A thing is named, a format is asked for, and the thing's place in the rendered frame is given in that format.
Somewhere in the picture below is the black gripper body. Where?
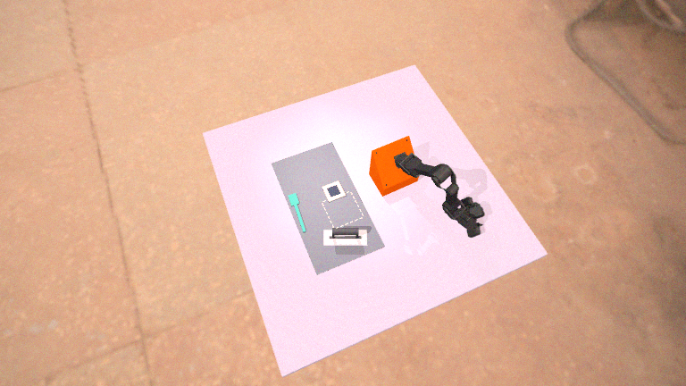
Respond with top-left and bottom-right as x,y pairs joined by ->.
461,197 -> 481,238

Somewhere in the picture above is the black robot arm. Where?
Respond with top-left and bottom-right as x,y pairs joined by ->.
394,152 -> 485,231

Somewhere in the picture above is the white square tile with dark blue centre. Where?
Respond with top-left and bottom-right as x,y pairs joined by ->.
322,181 -> 346,202

